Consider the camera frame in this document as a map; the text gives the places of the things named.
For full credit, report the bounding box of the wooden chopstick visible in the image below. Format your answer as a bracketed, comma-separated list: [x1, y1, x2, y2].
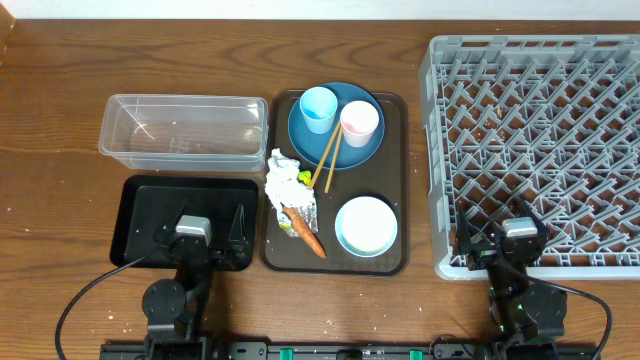
[324, 123, 343, 193]
[308, 122, 341, 190]

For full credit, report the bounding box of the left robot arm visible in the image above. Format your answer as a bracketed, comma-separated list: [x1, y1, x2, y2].
[142, 205, 249, 359]

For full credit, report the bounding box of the light blue cup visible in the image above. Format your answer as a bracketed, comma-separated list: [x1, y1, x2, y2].
[299, 86, 338, 134]

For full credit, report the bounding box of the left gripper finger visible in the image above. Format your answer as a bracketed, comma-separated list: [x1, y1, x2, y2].
[163, 201, 187, 234]
[228, 204, 248, 253]

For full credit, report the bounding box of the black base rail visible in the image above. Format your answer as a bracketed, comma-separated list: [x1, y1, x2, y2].
[98, 340, 595, 360]

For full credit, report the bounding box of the wooden chopstick right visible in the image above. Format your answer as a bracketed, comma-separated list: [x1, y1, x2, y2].
[324, 123, 343, 193]

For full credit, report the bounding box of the dark blue plate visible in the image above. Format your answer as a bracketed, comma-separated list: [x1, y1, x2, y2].
[287, 82, 386, 170]

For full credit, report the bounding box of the pink cup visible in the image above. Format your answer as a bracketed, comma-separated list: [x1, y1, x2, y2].
[340, 100, 380, 148]

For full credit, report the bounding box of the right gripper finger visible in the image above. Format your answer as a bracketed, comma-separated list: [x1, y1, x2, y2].
[517, 198, 549, 235]
[456, 205, 472, 250]

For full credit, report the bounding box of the wooden chopstick left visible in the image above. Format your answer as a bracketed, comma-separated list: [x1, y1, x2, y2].
[308, 122, 341, 190]

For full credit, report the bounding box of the orange carrot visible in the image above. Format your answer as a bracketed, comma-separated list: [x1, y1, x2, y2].
[283, 207, 326, 259]

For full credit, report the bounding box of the brown serving tray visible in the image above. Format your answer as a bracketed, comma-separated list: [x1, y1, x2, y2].
[258, 92, 409, 276]

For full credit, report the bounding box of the clear plastic bin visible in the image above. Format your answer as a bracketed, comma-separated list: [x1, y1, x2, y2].
[99, 94, 269, 172]

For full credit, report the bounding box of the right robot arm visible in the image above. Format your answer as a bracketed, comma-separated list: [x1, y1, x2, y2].
[454, 200, 567, 359]

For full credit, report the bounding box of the white tissue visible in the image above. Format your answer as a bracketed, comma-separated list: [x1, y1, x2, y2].
[265, 148, 315, 212]

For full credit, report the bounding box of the grey dishwasher rack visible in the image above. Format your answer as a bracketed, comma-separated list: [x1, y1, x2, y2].
[419, 35, 639, 280]

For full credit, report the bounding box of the light blue bowl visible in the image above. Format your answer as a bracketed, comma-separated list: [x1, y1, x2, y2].
[334, 196, 399, 258]

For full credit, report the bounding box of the green vegetable scrap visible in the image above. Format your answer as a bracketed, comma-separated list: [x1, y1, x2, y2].
[298, 170, 312, 185]

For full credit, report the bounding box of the foil snack wrapper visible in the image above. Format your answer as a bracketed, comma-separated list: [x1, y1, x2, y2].
[277, 201, 318, 237]

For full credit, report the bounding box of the black tray bin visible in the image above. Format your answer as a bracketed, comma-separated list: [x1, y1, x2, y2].
[110, 175, 258, 269]

